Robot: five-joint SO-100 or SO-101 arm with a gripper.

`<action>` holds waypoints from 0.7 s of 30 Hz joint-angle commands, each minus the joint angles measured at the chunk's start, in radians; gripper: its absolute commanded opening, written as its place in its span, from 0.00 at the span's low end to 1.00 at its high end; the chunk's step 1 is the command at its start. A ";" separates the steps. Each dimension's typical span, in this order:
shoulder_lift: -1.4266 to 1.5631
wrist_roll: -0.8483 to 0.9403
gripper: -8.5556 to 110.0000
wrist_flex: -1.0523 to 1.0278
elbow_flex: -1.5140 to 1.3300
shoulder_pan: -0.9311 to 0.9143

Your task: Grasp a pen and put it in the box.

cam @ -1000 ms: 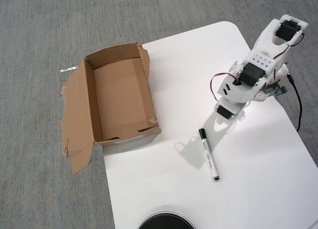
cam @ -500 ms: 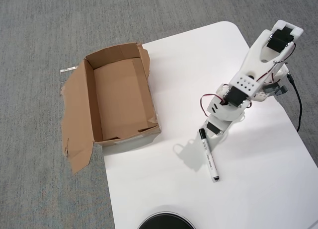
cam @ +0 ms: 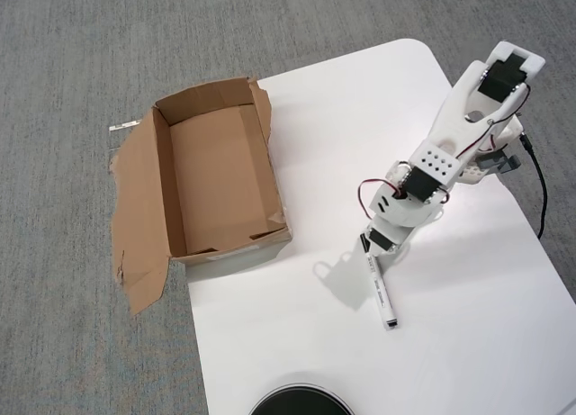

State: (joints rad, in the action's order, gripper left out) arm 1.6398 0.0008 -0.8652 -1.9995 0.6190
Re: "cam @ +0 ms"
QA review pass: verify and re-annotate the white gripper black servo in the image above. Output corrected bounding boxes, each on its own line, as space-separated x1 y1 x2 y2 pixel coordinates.
364 220 419 259

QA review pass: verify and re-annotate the white marker pen black cap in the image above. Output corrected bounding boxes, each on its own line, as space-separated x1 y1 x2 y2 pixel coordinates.
358 233 400 331

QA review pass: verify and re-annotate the white five-joint robot arm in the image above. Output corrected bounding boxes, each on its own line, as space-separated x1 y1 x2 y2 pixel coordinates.
358 40 548 230

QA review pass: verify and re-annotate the open brown cardboard box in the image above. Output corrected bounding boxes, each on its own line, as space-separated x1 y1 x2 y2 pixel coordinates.
107 76 294 316

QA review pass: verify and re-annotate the grey table clamp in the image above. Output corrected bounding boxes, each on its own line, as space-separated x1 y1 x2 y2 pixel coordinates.
477 149 523 176

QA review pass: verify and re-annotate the black round disc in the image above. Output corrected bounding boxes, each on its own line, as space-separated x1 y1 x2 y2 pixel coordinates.
247 382 356 415

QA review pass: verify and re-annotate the black power cable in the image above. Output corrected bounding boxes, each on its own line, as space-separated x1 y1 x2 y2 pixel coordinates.
519 133 549 240

